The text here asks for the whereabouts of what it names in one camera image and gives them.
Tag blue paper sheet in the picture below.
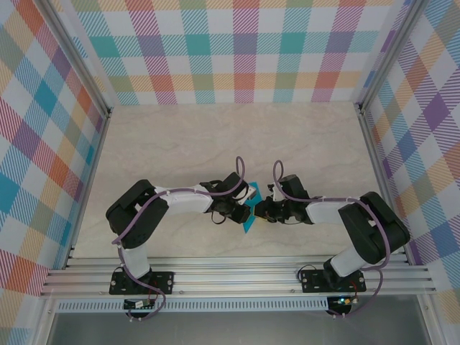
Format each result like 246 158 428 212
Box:
241 180 269 234

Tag grey metal panel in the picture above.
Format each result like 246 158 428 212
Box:
46 311 432 345

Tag aluminium slotted mounting rail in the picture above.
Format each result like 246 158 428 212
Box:
39 255 438 298

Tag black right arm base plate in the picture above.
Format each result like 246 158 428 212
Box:
300 270 367 294

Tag perforated white cable tray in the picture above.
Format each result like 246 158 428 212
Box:
55 300 330 313

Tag aluminium table side rail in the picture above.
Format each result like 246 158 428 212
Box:
355 103 414 267
64 111 113 269

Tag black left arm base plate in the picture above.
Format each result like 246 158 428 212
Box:
109 271 176 295

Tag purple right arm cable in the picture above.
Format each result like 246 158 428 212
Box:
272 160 392 320

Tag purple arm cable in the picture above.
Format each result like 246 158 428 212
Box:
272 160 392 320
111 155 248 323

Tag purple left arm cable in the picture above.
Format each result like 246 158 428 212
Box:
111 155 248 323

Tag aluminium frame post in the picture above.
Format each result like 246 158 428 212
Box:
35 0 113 118
354 0 432 112

